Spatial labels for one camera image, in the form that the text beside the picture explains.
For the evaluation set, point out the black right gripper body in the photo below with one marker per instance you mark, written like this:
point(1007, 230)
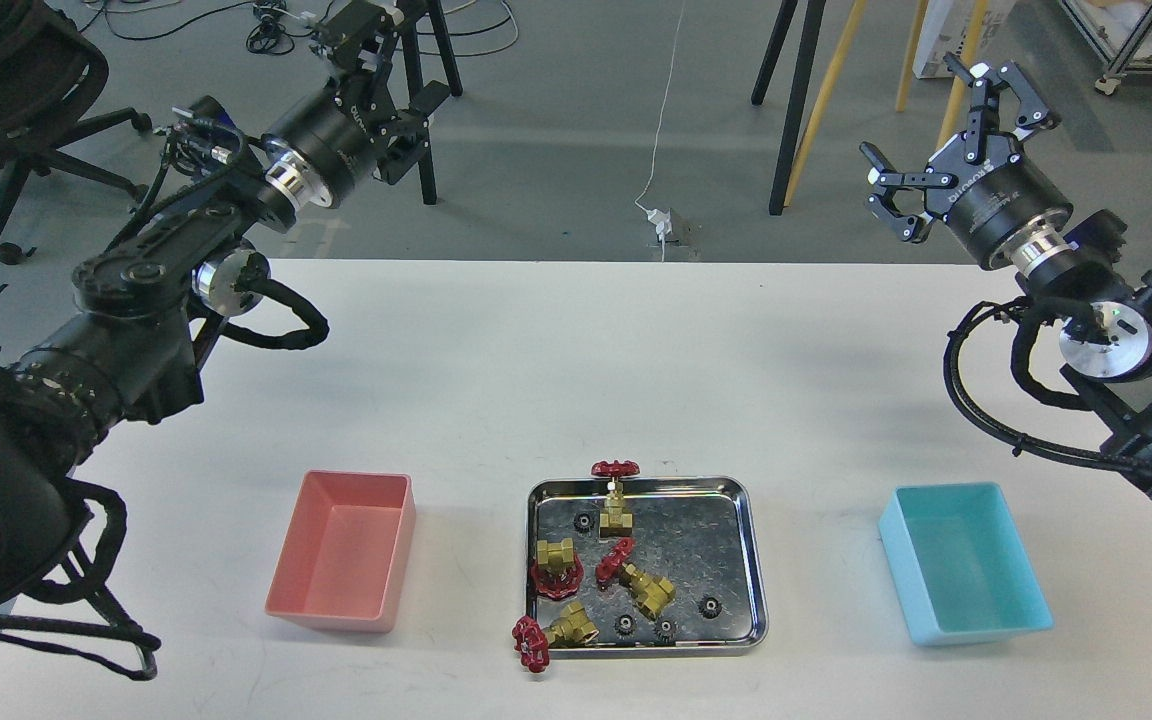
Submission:
point(991, 201)

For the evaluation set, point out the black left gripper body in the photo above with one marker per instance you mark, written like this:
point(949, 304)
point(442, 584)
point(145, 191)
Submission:
point(318, 152)

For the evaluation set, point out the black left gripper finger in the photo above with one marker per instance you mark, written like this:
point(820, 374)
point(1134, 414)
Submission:
point(357, 46)
point(406, 138)

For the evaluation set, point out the black gear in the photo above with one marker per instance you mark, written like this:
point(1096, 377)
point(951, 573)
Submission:
point(664, 631)
point(583, 522)
point(710, 607)
point(625, 625)

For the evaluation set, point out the brass valve red handle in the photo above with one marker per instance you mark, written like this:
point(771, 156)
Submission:
point(556, 569)

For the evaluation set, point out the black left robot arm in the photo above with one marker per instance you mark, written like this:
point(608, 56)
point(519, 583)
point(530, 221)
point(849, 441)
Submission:
point(178, 277)

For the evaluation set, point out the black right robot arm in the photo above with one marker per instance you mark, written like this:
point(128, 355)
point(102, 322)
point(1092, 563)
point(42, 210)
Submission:
point(1084, 337)

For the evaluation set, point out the cardboard box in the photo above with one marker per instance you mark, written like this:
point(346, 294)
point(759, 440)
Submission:
point(944, 28)

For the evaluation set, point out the blue plastic box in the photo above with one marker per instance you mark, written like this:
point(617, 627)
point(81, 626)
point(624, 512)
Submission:
point(959, 567)

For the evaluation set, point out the brass valve on tray rim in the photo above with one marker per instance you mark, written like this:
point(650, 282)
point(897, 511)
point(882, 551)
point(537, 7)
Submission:
point(615, 520)

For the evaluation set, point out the pink plastic box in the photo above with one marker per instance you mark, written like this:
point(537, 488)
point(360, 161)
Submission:
point(345, 553)

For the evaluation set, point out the brass valve tray centre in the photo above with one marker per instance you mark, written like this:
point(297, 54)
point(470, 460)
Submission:
point(650, 593)

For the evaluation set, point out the brass valve over tray edge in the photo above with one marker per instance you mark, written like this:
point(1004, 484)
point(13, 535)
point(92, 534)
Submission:
point(533, 642)

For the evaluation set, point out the black stand legs left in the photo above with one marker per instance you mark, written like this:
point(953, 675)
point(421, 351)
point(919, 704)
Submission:
point(412, 12)

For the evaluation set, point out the black stand legs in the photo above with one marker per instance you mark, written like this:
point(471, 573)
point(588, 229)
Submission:
point(806, 52)
point(412, 12)

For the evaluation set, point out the black stand legs right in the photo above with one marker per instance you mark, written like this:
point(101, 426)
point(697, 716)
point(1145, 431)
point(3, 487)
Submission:
point(806, 52)

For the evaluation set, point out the white power adapter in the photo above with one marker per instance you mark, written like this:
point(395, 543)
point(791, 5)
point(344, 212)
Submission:
point(662, 223)

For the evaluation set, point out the black office chair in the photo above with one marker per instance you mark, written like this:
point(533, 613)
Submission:
point(50, 75)

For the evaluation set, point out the steel tray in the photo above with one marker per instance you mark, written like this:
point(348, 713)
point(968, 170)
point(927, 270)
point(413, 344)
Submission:
point(696, 531)

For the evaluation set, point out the aluminium frame cart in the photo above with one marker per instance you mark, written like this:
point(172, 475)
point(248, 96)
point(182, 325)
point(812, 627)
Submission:
point(1119, 33)

